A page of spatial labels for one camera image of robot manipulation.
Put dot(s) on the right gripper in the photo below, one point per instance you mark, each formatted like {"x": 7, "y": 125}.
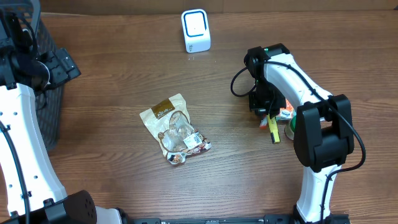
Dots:
{"x": 275, "y": 107}

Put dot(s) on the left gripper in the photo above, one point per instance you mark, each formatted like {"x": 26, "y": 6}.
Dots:
{"x": 60, "y": 74}

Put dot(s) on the red item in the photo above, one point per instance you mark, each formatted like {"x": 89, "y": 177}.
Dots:
{"x": 264, "y": 123}

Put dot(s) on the yellow black item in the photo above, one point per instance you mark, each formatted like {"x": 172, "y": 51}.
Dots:
{"x": 273, "y": 127}

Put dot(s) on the orange snack packet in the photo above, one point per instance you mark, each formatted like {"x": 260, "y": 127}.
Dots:
{"x": 286, "y": 113}

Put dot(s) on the green lid jar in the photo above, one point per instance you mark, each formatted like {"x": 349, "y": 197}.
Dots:
{"x": 290, "y": 128}

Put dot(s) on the brown snack pouch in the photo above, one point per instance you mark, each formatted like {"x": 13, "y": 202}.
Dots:
{"x": 169, "y": 123}

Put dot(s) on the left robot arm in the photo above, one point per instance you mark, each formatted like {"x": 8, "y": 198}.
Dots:
{"x": 34, "y": 192}

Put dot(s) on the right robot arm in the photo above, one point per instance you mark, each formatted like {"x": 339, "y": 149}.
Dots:
{"x": 322, "y": 133}

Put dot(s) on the white barcode scanner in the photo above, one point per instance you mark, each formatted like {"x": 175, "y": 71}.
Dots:
{"x": 196, "y": 30}

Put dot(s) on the grey plastic mesh basket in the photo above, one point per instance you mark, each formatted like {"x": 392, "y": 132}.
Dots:
{"x": 48, "y": 105}

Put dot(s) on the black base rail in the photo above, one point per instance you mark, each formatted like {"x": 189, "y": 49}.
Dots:
{"x": 267, "y": 219}

